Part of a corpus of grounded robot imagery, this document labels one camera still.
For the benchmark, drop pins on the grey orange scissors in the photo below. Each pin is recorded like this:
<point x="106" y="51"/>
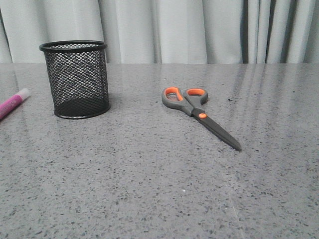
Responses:
<point x="190" y="102"/>

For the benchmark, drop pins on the pink highlighter pen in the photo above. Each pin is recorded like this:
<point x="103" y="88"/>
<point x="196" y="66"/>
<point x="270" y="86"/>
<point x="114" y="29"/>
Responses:
<point x="13" y="102"/>

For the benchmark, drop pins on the black mesh pen bin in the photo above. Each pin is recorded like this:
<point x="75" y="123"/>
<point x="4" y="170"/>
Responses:
<point x="77" y="75"/>

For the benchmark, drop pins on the light grey curtain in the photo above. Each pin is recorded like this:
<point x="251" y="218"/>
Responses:
<point x="166" y="31"/>

